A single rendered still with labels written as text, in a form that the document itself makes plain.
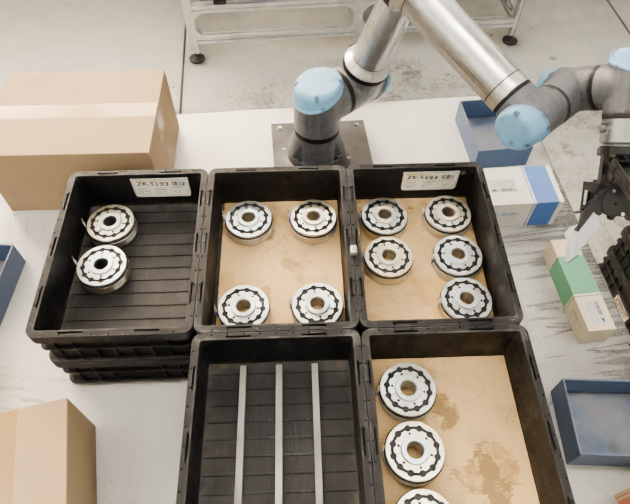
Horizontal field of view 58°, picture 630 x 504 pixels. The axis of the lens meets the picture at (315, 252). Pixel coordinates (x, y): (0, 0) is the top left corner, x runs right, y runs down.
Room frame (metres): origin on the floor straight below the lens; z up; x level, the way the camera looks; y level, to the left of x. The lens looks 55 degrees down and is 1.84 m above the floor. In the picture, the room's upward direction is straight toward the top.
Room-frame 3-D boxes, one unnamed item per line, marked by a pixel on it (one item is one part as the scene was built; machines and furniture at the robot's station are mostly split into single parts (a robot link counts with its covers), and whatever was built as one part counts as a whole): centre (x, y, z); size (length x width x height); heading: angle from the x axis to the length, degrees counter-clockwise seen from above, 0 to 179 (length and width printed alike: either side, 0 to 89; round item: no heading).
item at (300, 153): (1.08, 0.00, 0.80); 0.15 x 0.15 x 0.10
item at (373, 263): (0.67, -0.15, 0.86); 0.10 x 0.10 x 0.01
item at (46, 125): (1.07, 0.59, 0.80); 0.40 x 0.30 x 0.20; 92
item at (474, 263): (0.67, -0.30, 0.86); 0.10 x 0.10 x 0.01
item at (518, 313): (0.67, -0.22, 0.92); 0.40 x 0.30 x 0.02; 2
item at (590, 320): (0.67, -0.60, 0.73); 0.24 x 0.06 x 0.06; 6
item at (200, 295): (0.66, 0.08, 0.92); 0.40 x 0.30 x 0.02; 2
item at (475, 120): (1.17, -0.49, 0.74); 0.20 x 0.15 x 0.07; 6
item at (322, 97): (1.09, -0.01, 0.91); 0.13 x 0.12 x 0.14; 132
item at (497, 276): (0.67, -0.22, 0.87); 0.40 x 0.30 x 0.11; 2
